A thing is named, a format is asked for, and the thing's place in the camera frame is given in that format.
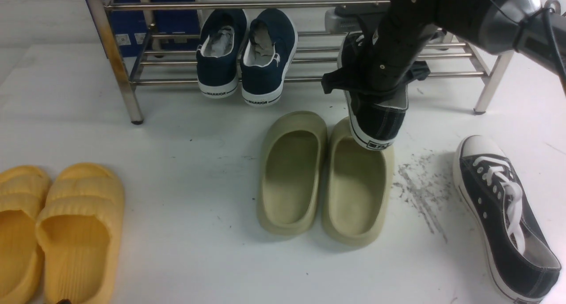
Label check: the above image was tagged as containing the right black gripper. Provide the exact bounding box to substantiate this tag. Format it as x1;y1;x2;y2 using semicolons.
321;0;439;96

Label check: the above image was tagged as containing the black canvas sneaker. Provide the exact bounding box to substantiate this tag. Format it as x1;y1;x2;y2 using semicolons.
338;31;409;151
452;135;562;304

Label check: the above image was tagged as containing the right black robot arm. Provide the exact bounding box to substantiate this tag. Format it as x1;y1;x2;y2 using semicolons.
321;0;565;100

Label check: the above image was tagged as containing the stainless steel shoe rack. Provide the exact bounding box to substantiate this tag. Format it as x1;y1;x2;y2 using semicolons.
80;0;545;125

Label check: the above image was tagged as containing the right navy canvas sneaker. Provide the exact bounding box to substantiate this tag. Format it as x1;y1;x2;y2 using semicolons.
240;8;298;107

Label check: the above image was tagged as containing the navy canvas sneaker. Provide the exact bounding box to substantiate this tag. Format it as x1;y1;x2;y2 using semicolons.
195;9;249;99
240;8;298;107

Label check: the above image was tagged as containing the right olive foam slide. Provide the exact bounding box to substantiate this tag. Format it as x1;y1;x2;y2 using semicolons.
323;118;395;247

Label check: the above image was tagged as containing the olive foam slide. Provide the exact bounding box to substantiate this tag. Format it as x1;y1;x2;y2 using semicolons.
256;111;328;236
323;118;395;247

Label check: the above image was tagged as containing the left olive foam slide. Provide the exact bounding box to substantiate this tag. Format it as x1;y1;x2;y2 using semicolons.
256;111;328;236

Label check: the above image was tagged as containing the left navy canvas sneaker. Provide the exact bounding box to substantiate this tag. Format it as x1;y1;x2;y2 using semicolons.
195;9;249;99

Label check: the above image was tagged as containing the blue cardboard box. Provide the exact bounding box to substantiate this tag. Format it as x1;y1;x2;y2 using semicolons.
98;0;202;58

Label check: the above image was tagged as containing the right yellow rubber slide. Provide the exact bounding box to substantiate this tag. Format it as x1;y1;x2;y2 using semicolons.
35;163;125;304

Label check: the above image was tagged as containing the yellow rubber slide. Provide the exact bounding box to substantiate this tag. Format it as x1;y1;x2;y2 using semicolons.
35;163;125;304
0;165;51;304

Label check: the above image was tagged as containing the left yellow rubber slide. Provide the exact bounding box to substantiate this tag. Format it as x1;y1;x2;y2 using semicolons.
0;165;51;304

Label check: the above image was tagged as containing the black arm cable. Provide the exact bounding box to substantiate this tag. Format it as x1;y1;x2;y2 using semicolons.
484;0;566;81

